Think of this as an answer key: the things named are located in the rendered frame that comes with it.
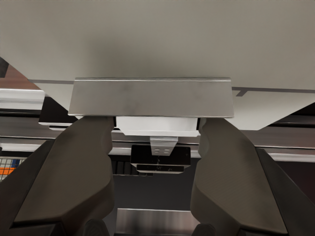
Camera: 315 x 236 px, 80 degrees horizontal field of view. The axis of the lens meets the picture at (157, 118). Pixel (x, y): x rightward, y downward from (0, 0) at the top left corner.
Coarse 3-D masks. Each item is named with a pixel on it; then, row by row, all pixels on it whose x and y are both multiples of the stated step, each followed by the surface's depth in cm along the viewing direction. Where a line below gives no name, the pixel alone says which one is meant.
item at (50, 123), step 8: (48, 104) 20; (56, 104) 20; (48, 112) 20; (56, 112) 20; (64, 112) 20; (40, 120) 20; (48, 120) 20; (56, 120) 20; (64, 120) 20; (72, 120) 20; (56, 128) 22; (64, 128) 22
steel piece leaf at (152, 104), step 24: (72, 96) 10; (96, 96) 10; (120, 96) 10; (144, 96) 10; (168, 96) 10; (192, 96) 10; (216, 96) 10; (120, 120) 17; (144, 120) 17; (168, 120) 17; (192, 120) 16
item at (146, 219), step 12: (120, 216) 18; (132, 216) 18; (144, 216) 18; (156, 216) 18; (168, 216) 18; (180, 216) 18; (192, 216) 18; (120, 228) 18; (132, 228) 18; (144, 228) 18; (156, 228) 18; (168, 228) 18; (180, 228) 18; (192, 228) 18
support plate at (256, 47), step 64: (0, 0) 6; (64, 0) 6; (128, 0) 6; (192, 0) 6; (256, 0) 6; (64, 64) 9; (128, 64) 9; (192, 64) 9; (256, 64) 9; (256, 128) 19
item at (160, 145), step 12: (156, 144) 26; (168, 144) 26; (132, 156) 37; (144, 156) 37; (156, 156) 37; (168, 156) 37; (180, 156) 38; (144, 168) 38; (156, 168) 38; (168, 168) 38; (180, 168) 38
